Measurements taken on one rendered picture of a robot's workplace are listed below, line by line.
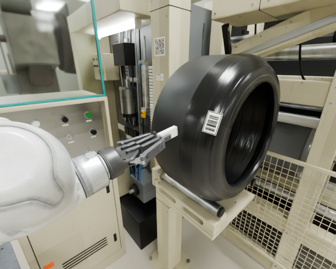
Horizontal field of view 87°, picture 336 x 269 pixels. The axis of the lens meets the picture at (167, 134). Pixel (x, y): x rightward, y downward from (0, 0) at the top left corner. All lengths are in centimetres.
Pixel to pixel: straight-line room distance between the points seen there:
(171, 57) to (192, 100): 36
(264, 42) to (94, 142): 104
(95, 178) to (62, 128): 70
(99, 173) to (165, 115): 30
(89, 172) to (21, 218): 19
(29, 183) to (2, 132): 5
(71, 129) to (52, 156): 87
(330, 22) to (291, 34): 12
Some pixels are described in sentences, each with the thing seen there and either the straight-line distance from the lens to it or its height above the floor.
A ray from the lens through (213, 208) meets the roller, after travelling 76.
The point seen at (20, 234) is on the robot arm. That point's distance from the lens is 41.
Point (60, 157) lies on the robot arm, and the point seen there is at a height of 134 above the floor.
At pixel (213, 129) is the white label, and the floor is 127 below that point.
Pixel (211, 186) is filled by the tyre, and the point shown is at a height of 107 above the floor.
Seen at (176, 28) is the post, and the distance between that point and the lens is 87.
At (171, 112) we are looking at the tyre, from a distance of 57.
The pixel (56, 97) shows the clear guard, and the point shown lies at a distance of 101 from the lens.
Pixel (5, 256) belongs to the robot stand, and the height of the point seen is 65.
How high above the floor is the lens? 143
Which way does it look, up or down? 21 degrees down
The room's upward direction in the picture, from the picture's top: straight up
